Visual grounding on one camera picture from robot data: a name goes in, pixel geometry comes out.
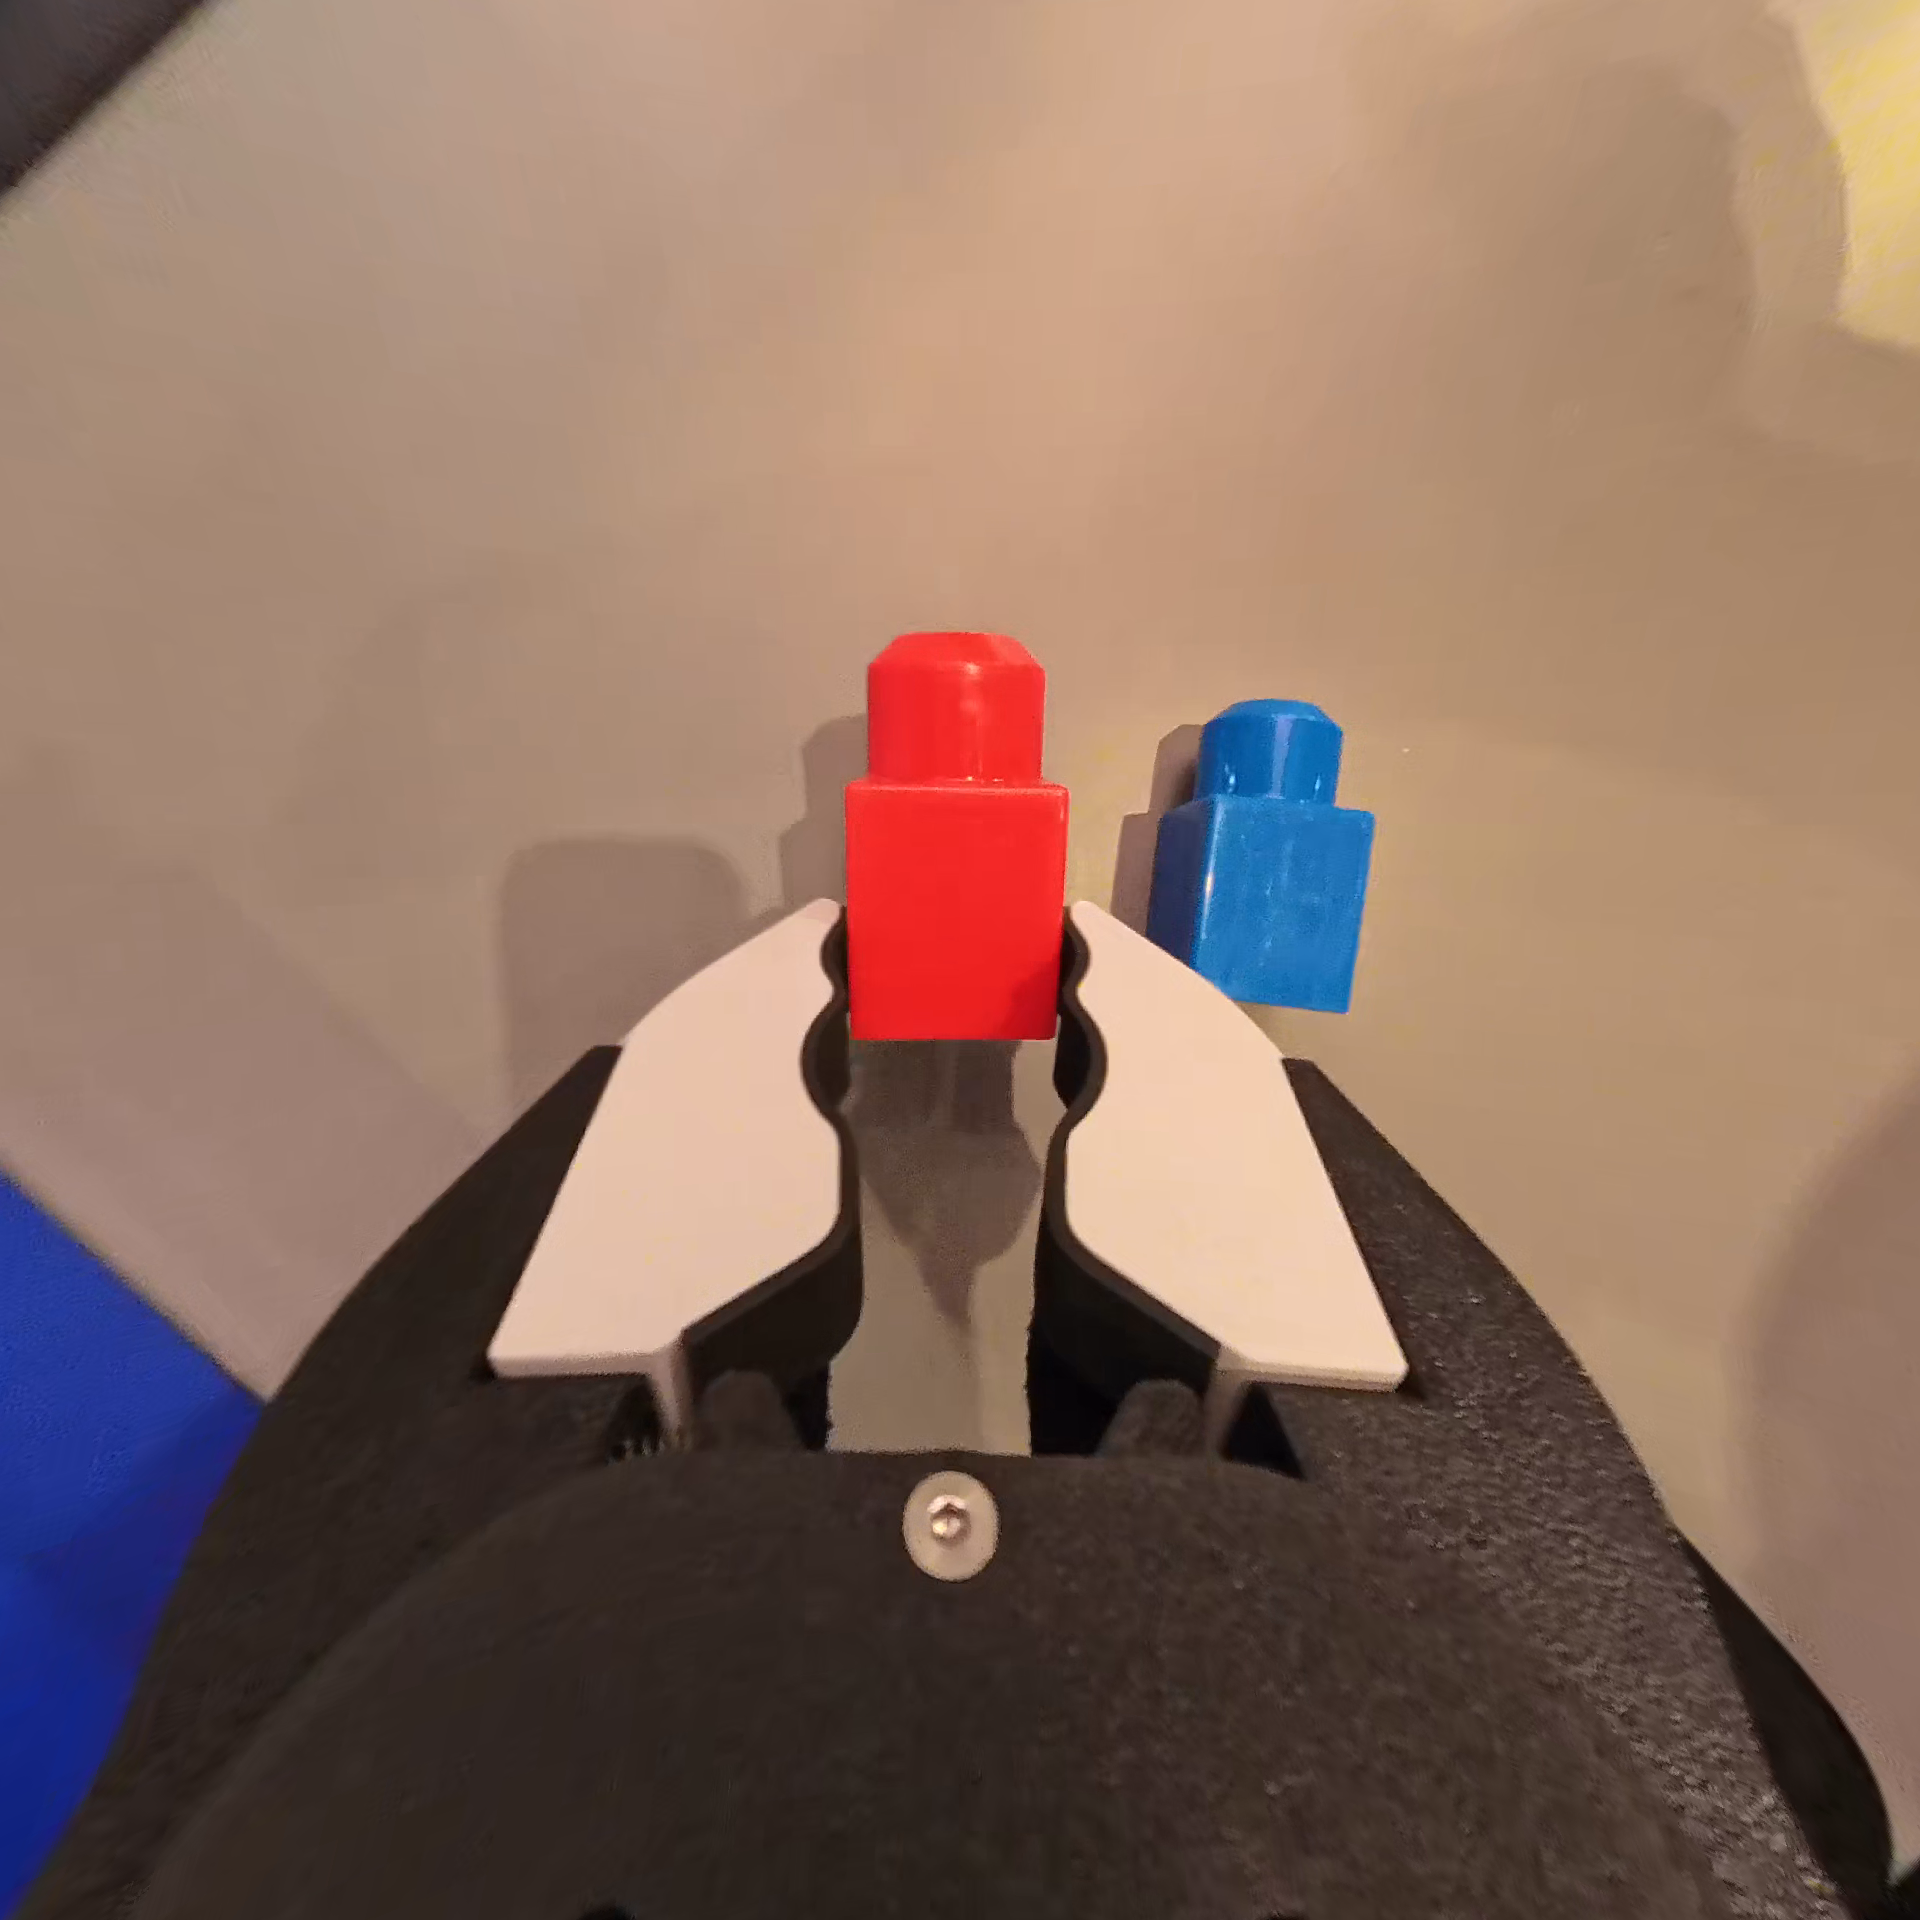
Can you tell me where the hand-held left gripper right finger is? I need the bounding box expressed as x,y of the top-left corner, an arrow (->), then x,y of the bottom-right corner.
1032,897 -> 1414,1440

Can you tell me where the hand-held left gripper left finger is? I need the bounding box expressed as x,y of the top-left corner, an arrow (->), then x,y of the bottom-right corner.
486,897 -> 868,1434

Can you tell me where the blue one-stud toy block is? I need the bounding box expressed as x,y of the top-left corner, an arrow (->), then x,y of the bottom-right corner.
1148,697 -> 1379,1017

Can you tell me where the red one-stud toy block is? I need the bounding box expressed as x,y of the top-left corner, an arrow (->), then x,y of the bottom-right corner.
843,631 -> 1071,1043

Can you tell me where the blue plastic bin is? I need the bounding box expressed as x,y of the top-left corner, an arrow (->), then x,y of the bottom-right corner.
0,1170 -> 268,1908

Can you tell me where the grey desk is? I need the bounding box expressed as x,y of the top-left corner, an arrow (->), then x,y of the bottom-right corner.
0,0 -> 1920,1770

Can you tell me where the black desk panel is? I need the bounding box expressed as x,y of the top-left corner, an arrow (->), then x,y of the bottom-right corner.
0,0 -> 204,189

